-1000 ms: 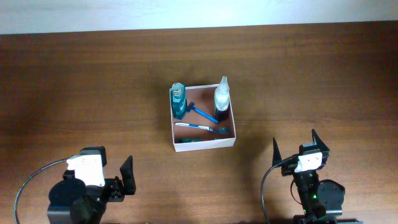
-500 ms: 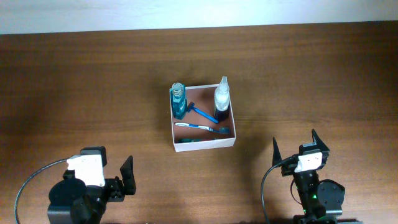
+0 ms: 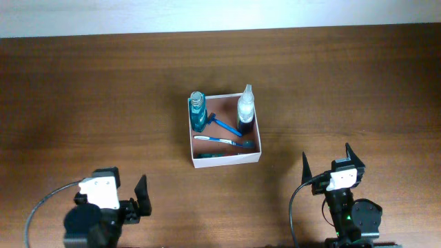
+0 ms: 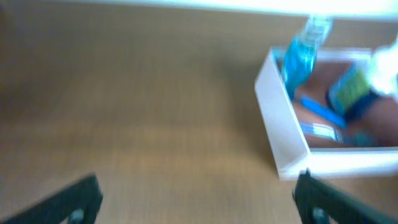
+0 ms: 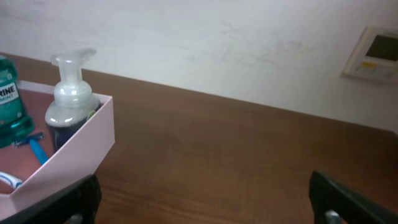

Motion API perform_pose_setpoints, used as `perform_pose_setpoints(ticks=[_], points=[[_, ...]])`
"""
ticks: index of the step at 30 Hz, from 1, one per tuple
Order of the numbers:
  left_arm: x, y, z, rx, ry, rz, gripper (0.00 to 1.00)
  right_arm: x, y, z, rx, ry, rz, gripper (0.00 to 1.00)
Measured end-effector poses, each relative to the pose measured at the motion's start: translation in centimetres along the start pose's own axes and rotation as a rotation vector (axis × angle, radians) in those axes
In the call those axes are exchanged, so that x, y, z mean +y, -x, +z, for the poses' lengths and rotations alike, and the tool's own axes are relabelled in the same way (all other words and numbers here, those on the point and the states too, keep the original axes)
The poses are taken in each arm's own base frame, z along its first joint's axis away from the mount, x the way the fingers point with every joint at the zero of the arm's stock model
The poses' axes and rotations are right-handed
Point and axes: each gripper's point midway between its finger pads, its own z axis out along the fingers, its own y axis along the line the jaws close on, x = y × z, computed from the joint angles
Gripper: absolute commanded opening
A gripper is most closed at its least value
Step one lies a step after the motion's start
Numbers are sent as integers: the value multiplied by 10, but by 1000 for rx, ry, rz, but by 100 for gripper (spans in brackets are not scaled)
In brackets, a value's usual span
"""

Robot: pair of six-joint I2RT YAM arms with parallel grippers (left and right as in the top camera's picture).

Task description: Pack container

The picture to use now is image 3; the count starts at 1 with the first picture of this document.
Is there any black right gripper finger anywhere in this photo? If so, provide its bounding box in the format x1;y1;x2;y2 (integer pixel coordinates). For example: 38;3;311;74
301;152;312;184
345;143;365;167

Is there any Colgate toothpaste tube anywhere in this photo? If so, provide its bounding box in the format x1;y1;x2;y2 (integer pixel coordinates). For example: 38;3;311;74
196;153;227;159

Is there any blue white toothbrush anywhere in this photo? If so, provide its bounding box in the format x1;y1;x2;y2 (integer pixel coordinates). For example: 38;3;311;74
193;135;255;149

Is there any clear foam soap pump bottle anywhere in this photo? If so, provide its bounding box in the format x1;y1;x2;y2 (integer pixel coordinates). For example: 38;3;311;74
237;84;255;136

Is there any blue disposable razor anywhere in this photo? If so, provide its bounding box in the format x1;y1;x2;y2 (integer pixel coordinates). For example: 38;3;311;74
207;113;243;137

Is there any teal mouthwash bottle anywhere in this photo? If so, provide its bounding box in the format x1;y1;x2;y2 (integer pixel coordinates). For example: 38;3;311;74
189;91;207;133

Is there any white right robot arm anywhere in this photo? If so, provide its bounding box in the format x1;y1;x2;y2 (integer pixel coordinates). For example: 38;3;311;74
302;143;382;247

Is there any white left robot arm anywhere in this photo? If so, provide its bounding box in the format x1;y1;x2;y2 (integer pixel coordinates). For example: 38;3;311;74
63;167;152;248

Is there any pink cardboard box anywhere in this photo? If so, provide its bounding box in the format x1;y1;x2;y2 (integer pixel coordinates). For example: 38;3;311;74
189;93;262;168

